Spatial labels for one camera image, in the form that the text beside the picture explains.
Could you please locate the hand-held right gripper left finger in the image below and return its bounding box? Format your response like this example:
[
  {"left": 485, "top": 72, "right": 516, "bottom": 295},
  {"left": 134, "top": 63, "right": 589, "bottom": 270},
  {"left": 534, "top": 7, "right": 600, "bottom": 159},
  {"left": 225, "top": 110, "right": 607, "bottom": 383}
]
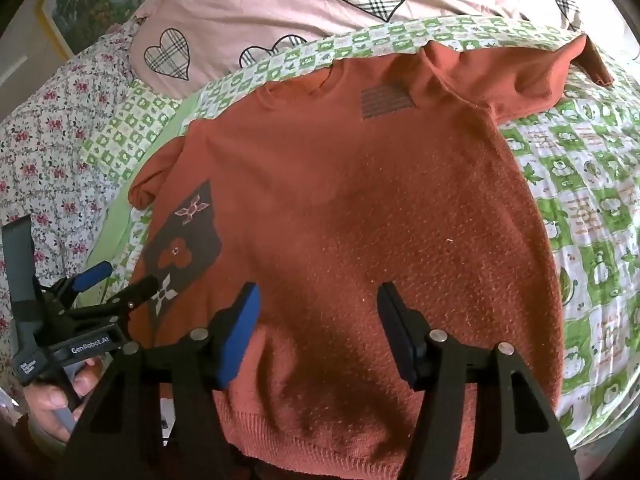
[{"left": 60, "top": 282, "right": 263, "bottom": 480}]

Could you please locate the pink heart print quilt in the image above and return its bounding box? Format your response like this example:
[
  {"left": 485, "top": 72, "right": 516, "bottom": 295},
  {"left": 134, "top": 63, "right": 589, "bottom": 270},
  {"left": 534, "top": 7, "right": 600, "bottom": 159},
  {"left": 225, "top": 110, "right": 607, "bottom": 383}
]
[{"left": 130, "top": 0, "right": 608, "bottom": 98}]

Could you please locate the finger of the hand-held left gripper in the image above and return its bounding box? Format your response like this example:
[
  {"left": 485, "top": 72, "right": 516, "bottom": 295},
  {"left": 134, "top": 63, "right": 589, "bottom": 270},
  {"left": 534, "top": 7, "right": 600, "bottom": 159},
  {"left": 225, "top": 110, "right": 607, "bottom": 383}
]
[
  {"left": 62, "top": 275, "right": 160, "bottom": 331},
  {"left": 40, "top": 261, "right": 114, "bottom": 311}
]

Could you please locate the green checkered blanket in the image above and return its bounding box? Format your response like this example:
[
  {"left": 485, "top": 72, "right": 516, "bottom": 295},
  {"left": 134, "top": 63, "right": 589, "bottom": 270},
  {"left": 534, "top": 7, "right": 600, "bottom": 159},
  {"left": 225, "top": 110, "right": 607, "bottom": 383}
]
[{"left": 80, "top": 15, "right": 640, "bottom": 453}]

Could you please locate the person's left hand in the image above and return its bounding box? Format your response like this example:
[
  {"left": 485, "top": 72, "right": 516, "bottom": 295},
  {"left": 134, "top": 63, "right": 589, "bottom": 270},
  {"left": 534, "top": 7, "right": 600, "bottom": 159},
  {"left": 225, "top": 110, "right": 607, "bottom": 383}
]
[{"left": 22, "top": 357, "right": 104, "bottom": 443}]

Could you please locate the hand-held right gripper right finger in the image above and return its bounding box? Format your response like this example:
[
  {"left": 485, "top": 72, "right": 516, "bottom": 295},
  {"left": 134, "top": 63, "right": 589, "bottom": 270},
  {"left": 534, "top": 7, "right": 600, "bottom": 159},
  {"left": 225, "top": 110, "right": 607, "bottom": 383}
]
[{"left": 376, "top": 282, "right": 581, "bottom": 480}]

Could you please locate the orange knit sweater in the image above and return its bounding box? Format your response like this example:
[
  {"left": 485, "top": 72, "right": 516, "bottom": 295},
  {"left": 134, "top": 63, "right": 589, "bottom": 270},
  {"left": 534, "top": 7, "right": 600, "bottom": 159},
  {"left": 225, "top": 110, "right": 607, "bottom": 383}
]
[{"left": 127, "top": 32, "right": 615, "bottom": 478}]

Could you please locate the floral bed sheet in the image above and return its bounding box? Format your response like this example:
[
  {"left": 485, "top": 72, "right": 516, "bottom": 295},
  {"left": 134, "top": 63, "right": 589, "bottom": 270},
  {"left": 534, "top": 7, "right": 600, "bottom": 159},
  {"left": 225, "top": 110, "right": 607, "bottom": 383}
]
[{"left": 0, "top": 25, "right": 146, "bottom": 396}]

